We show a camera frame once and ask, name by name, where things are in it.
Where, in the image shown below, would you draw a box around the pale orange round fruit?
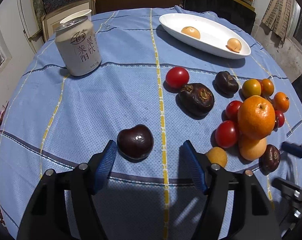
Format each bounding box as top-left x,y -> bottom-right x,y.
238,135 -> 267,161

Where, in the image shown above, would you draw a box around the small red tomato right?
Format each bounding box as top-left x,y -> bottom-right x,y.
274,110 -> 285,130

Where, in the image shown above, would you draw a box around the black panel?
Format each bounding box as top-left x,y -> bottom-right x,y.
184,0 -> 256,34

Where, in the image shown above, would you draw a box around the white oval plate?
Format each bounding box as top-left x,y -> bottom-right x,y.
159,13 -> 251,59

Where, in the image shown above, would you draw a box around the large orange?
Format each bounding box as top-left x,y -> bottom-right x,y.
237,95 -> 275,140

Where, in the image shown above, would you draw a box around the white drink can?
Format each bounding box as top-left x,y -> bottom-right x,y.
55,16 -> 102,76

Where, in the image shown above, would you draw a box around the red tomato middle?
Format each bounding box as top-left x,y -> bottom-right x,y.
215,120 -> 239,148

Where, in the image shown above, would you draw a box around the dark wrinkled fruit front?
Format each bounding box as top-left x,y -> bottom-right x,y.
259,144 -> 281,175

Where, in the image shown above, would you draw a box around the blue checked tablecloth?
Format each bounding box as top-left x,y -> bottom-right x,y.
0,7 -> 302,239

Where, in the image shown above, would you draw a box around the small red tomato top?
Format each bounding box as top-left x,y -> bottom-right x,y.
225,100 -> 242,121

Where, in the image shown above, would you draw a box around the white paper cup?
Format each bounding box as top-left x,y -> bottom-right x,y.
59,9 -> 92,24

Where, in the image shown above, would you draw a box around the orange tomato top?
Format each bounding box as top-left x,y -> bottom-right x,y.
260,79 -> 274,96

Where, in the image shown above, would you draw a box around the framed picture in carton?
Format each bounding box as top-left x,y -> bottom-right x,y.
42,0 -> 96,42

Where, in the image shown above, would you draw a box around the small brown round fruit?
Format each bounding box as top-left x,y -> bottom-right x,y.
206,147 -> 228,168

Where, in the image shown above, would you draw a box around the dark purple plum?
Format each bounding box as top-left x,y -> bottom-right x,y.
117,124 -> 154,161

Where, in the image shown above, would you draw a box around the small red tomato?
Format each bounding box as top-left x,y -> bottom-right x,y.
225,100 -> 242,121
274,110 -> 285,130

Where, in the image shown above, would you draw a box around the small mandarin orange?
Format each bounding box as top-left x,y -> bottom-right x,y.
273,92 -> 290,113

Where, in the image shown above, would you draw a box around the beige hanging cloth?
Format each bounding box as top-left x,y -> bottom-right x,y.
262,0 -> 294,43

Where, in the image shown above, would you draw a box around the dark wrinkled double fruit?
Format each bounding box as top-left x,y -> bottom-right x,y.
178,83 -> 214,117

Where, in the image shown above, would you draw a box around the yellow orange tomato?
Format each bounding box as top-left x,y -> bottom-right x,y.
242,79 -> 261,98

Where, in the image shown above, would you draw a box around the large pale yellow pear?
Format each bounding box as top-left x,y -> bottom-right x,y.
181,26 -> 200,39

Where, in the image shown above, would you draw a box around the red cherry tomato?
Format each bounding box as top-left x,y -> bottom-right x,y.
166,67 -> 190,89

